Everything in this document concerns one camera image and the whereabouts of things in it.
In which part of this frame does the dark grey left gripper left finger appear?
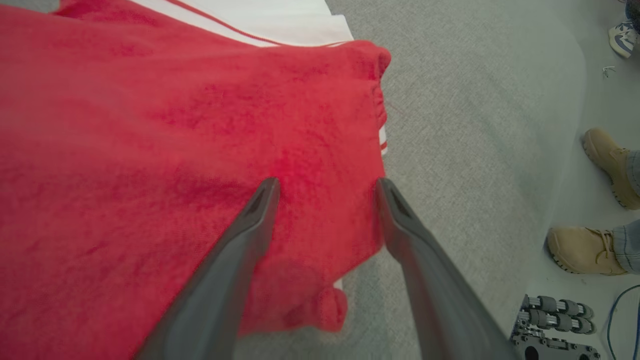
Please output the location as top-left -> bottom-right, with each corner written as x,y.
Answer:
135,177 -> 281,360

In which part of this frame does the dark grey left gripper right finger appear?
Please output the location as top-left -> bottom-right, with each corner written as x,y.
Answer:
375,177 -> 521,360

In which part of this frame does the red and white garment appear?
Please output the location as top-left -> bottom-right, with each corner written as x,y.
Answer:
0,0 -> 392,360

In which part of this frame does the tan suede boot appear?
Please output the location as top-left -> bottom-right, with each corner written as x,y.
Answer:
582,128 -> 640,211
546,226 -> 629,277

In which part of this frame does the blue jeans leg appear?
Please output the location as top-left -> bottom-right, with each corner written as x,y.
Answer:
612,220 -> 640,275
625,150 -> 640,197

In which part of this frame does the white and blue sneaker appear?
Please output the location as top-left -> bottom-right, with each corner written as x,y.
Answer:
608,20 -> 639,59

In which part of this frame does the blue cable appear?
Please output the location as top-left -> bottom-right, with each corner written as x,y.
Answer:
606,284 -> 640,360

